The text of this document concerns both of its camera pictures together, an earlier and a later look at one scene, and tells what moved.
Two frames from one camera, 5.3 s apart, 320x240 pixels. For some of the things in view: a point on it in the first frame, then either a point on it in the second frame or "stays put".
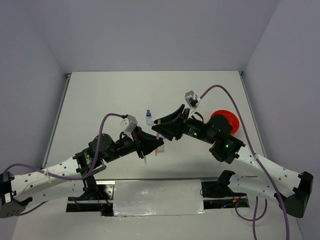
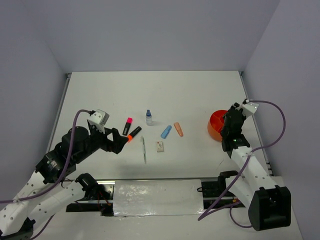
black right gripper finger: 175,114 → 225,132
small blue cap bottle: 148,118 stays put
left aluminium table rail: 56,119 stays put
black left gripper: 148,142 → 117,145
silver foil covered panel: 158,198 stays put
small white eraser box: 161,149 stays put
